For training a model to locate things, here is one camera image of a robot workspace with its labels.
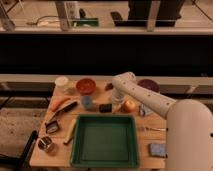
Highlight dark red grapes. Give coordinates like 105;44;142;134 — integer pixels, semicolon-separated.
105;83;114;91

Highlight blue sponge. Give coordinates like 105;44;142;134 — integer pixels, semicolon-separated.
149;143;166;158

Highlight wooden board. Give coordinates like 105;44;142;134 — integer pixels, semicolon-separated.
30;81;166;171

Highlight purple bowl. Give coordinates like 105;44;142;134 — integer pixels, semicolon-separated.
138;79;159;92

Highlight banana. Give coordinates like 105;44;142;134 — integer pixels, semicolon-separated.
63;118;77;145

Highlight grey crumpled cloth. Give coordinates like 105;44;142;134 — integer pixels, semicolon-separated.
139;104;152;117

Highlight red bowl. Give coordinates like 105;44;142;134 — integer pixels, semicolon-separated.
76;78;96;95

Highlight white cup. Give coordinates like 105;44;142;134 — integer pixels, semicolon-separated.
55;76;69;91

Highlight apple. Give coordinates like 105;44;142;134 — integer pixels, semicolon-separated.
122;100;136;113

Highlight blue paper cup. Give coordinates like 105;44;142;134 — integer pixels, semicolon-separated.
81;95;93;110

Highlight black eraser block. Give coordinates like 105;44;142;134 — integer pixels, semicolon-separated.
99;104;112;113

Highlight green plastic tray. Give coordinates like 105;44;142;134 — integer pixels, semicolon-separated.
70;115;139;169

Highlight black handled knife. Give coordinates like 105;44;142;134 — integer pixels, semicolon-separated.
49;101;78;122

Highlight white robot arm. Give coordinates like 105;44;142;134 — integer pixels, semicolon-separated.
111;72;213;171

